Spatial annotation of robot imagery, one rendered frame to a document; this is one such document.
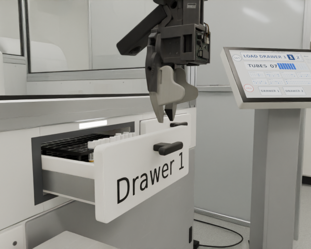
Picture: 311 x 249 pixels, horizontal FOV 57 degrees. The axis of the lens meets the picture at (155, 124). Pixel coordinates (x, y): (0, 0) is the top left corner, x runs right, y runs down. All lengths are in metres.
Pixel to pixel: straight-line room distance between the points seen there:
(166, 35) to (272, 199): 1.11
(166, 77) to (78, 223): 0.33
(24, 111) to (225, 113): 1.88
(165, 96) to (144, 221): 0.45
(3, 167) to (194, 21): 0.36
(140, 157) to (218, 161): 1.86
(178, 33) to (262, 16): 1.77
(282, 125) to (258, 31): 0.96
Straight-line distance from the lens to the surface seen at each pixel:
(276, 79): 1.32
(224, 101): 2.23
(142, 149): 0.48
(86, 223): 0.63
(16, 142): 0.49
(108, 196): 0.42
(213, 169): 2.35
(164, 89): 0.46
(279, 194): 1.46
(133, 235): 0.79
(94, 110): 0.60
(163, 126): 0.80
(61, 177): 0.49
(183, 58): 0.45
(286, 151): 1.42
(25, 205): 0.52
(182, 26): 0.46
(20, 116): 0.49
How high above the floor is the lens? 1.00
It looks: 7 degrees down
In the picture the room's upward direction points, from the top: straight up
